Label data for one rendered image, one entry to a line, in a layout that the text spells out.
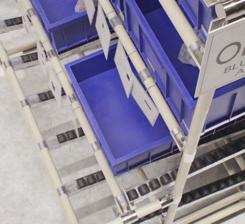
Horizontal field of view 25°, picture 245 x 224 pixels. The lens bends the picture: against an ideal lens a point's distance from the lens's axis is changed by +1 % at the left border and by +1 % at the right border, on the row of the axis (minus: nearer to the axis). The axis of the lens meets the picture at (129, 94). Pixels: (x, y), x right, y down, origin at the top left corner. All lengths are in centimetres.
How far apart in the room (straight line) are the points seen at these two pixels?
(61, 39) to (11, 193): 88
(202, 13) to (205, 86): 13
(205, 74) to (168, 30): 56
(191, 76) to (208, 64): 50
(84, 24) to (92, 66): 15
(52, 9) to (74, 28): 19
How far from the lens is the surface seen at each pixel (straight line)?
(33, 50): 264
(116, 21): 155
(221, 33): 88
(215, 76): 100
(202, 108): 113
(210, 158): 171
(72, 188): 199
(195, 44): 105
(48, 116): 260
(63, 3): 200
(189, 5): 105
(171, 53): 148
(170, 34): 151
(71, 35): 185
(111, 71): 183
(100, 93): 179
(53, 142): 206
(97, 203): 242
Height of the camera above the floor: 231
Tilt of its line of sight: 62 degrees down
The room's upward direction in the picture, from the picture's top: 2 degrees clockwise
